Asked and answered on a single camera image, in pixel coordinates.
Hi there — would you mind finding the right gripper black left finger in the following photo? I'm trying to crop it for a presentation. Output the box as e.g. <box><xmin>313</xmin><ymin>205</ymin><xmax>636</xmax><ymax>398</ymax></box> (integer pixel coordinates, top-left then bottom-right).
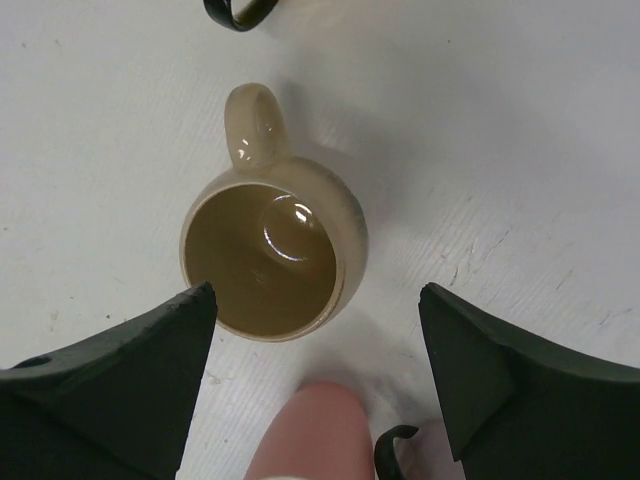
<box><xmin>1</xmin><ymin>283</ymin><xmax>217</xmax><ymax>479</ymax></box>

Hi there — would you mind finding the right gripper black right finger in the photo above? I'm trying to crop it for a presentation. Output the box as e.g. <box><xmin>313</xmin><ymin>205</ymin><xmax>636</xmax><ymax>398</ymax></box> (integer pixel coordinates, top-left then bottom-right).
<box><xmin>419</xmin><ymin>283</ymin><xmax>639</xmax><ymax>479</ymax></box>

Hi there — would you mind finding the beige stoneware mug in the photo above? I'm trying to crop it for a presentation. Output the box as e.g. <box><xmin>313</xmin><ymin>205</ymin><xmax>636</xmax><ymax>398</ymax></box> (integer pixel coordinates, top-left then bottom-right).
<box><xmin>179</xmin><ymin>83</ymin><xmax>369</xmax><ymax>342</ymax></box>

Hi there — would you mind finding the mauve purple mug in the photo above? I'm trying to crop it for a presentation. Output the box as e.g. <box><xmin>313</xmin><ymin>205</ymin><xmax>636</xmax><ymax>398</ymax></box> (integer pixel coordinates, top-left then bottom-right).
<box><xmin>373</xmin><ymin>419</ymin><xmax>466</xmax><ymax>480</ymax></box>

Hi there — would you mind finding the pink mug white inside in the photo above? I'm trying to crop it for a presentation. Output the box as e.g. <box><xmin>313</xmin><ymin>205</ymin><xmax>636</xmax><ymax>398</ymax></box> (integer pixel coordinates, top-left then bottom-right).
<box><xmin>245</xmin><ymin>382</ymin><xmax>375</xmax><ymax>480</ymax></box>

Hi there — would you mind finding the yellow glass cup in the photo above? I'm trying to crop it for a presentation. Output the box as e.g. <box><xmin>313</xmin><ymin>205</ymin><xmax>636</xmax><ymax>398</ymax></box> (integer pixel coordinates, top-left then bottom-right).
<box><xmin>203</xmin><ymin>0</ymin><xmax>279</xmax><ymax>33</ymax></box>

